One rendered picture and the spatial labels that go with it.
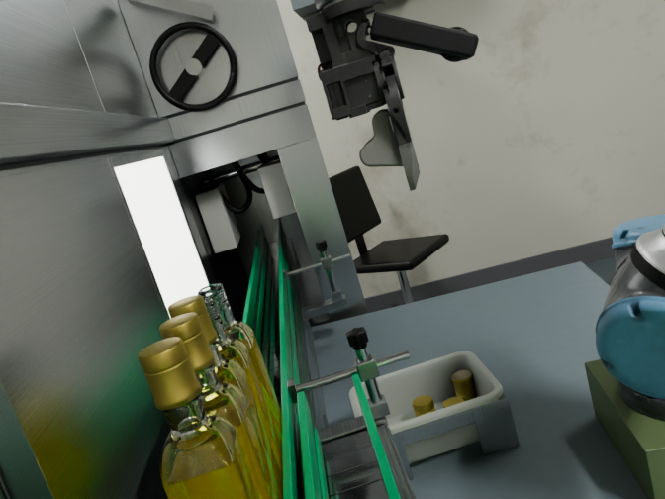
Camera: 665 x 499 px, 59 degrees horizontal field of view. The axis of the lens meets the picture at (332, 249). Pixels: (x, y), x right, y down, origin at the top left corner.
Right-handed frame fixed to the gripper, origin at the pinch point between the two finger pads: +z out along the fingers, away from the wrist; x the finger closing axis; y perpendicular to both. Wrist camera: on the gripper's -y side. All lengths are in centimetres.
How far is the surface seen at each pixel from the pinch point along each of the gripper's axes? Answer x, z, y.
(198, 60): -78, -31, 45
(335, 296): -65, 32, 27
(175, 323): 24.9, 3.3, 21.8
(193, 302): 19.5, 3.3, 22.3
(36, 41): -11, -30, 45
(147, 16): -80, -45, 55
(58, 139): 0.4, -15.9, 40.5
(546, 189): -290, 69, -67
